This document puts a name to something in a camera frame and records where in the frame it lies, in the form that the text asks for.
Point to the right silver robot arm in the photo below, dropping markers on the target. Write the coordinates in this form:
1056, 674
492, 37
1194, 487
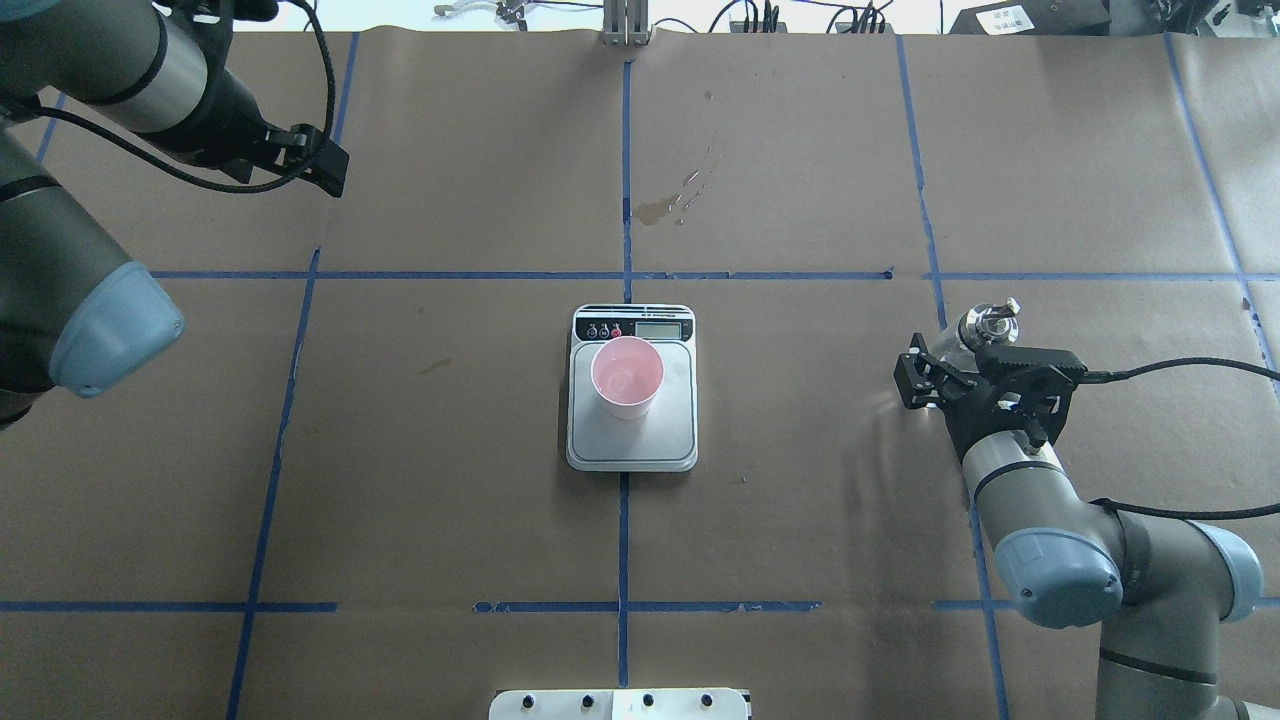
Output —
1159, 583

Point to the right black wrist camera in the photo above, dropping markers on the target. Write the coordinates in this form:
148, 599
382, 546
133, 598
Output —
1050, 373

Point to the aluminium frame post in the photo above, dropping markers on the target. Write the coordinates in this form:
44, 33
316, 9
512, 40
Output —
626, 23

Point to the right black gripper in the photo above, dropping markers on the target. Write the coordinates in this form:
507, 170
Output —
917, 377

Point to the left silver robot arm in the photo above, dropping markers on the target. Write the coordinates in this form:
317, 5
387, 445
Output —
152, 79

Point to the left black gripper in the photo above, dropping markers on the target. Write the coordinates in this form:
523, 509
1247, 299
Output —
222, 113

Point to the pink plastic cup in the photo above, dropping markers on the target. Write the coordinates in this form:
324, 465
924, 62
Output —
626, 374

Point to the white digital kitchen scale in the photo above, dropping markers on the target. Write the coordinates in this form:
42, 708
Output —
664, 440

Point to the white pedestal base plate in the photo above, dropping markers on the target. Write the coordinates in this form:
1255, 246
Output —
623, 703

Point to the glass sauce bottle metal spout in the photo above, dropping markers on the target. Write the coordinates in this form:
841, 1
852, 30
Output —
975, 335

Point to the black device box with label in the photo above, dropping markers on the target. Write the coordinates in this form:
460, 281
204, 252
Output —
1048, 18

